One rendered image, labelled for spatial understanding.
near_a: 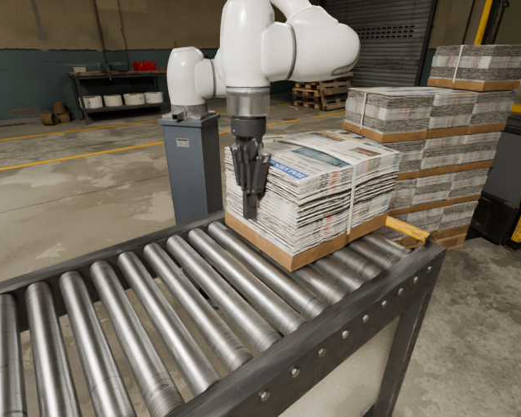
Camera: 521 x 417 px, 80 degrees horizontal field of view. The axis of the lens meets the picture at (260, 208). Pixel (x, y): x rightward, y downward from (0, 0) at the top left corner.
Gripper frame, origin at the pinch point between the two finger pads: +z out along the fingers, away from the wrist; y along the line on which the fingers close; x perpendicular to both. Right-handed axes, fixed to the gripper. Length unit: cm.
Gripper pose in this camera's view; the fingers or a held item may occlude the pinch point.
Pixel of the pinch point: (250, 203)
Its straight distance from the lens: 73.3
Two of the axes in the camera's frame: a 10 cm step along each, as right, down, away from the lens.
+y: -6.1, -3.4, 7.2
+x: -7.9, 2.6, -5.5
